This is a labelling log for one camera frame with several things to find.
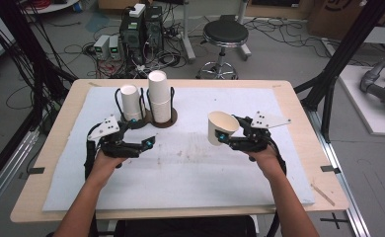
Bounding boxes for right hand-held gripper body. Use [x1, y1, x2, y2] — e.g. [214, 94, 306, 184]
[231, 111, 292, 153]

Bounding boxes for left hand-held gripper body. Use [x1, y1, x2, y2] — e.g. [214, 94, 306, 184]
[87, 114, 142, 159]

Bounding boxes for single white paper cup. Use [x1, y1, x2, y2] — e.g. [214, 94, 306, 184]
[207, 111, 241, 147]

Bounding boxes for short stack of white cups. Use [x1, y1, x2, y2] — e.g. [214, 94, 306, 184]
[119, 84, 143, 121]

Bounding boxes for dark double wire cup holder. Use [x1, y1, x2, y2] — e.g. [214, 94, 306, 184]
[114, 86, 179, 130]

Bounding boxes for person's left hand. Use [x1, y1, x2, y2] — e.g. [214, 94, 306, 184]
[88, 151, 127, 188]

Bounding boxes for person's right hand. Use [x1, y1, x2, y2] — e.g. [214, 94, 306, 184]
[244, 147, 280, 181]

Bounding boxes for tall stack of white cups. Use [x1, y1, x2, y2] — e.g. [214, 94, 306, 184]
[147, 69, 173, 124]

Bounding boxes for white table mat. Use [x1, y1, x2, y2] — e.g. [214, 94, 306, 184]
[41, 86, 316, 212]

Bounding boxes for white table leg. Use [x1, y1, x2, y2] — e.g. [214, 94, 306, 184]
[235, 0, 253, 62]
[180, 0, 197, 64]

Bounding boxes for black tape strip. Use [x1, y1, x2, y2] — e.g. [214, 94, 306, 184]
[18, 166, 46, 181]
[320, 164, 342, 175]

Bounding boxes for grey bench power supply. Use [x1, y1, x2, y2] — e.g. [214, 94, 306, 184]
[93, 34, 112, 61]
[109, 35, 122, 61]

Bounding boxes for light wooden table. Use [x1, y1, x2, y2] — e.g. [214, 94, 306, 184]
[10, 78, 350, 224]

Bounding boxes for black computer tower green sticker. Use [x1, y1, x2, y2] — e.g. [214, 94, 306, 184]
[118, 13, 146, 66]

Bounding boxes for person's dark clothing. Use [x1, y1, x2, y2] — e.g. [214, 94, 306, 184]
[113, 215, 258, 237]

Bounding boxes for black round stool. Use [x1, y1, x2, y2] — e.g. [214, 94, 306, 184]
[195, 19, 251, 80]

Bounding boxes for white box on computer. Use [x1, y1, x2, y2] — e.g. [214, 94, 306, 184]
[128, 3, 147, 19]

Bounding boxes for white floor platform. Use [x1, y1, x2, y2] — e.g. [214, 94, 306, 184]
[338, 64, 385, 138]

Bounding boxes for brown cardboard box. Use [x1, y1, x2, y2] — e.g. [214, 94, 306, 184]
[306, 0, 385, 41]

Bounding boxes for round white table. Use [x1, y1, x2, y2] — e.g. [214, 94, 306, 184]
[22, 0, 80, 16]

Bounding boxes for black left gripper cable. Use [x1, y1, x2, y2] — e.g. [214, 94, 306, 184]
[83, 122, 102, 182]

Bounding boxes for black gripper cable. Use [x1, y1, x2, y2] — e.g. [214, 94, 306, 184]
[268, 136, 288, 177]
[83, 122, 102, 182]

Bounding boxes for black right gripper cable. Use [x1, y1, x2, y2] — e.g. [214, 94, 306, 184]
[268, 136, 288, 177]

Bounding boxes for tangle of black floor cables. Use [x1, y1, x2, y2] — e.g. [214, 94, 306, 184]
[122, 45, 190, 79]

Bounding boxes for aluminium floor rail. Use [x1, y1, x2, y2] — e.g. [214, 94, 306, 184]
[306, 108, 372, 237]
[0, 128, 40, 220]

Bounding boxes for long black floor cables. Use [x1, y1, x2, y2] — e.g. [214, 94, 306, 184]
[244, 17, 335, 59]

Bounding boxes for black frame post with cables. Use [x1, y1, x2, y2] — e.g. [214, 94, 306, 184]
[0, 0, 78, 132]

